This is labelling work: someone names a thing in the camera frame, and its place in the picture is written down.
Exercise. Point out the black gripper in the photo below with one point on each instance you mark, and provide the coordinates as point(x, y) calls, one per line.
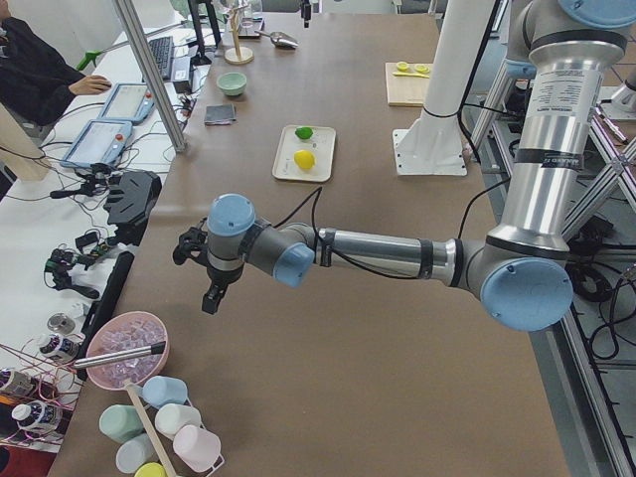
point(221, 278)

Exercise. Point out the person in black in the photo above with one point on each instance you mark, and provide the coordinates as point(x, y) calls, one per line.
point(36, 81)

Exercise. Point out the green lime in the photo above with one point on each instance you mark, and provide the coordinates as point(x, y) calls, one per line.
point(304, 132)

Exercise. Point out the bamboo cutting board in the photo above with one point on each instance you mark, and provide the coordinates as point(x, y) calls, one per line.
point(405, 91)

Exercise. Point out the silver black tongs handle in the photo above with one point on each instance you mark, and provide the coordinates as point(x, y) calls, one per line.
point(119, 356)

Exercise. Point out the white rabbit tray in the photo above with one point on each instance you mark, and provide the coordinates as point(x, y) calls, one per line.
point(322, 144)

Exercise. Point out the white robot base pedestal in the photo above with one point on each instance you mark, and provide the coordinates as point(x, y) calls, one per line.
point(432, 146)

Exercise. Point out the yellow plastic knife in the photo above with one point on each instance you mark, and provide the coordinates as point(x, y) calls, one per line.
point(410, 75)

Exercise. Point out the black keyboard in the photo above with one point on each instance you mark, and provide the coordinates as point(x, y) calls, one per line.
point(162, 50)

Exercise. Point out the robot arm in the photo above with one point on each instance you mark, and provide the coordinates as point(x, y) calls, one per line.
point(517, 271)

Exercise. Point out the mint green bowl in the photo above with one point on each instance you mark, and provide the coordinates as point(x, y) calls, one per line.
point(232, 84)

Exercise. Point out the grey folded cloth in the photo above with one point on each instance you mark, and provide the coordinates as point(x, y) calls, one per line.
point(220, 114)

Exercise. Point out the pastel cup rack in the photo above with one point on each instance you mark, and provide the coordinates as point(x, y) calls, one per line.
point(161, 408)

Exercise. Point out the blue teach pendant far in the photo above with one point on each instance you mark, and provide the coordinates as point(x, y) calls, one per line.
point(129, 102)

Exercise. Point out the yellow lemon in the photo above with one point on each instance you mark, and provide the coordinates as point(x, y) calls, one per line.
point(304, 159)

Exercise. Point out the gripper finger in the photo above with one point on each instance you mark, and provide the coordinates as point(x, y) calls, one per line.
point(306, 10)

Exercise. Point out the wooden cup tree stand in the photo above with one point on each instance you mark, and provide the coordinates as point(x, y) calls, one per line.
point(236, 54)

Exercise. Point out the blue teach pendant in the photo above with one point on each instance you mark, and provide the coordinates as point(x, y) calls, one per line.
point(129, 102)
point(101, 141)

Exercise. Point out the lemon slice near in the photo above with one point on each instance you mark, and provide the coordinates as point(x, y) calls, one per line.
point(422, 69)

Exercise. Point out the blue teach pendant near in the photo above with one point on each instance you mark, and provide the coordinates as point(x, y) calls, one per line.
point(101, 141)

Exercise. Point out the pink ribbed bowl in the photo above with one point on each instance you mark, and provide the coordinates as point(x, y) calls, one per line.
point(125, 332)

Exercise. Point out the silver metal scoop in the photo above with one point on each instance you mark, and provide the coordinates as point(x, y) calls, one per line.
point(279, 40)

